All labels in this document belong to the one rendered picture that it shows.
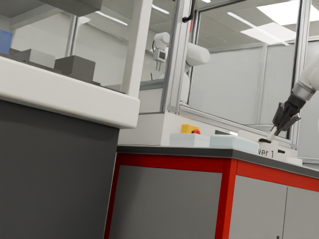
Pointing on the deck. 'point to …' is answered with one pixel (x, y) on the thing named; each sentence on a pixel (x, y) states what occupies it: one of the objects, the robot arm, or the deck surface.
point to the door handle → (190, 12)
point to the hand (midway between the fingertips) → (273, 133)
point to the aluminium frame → (152, 102)
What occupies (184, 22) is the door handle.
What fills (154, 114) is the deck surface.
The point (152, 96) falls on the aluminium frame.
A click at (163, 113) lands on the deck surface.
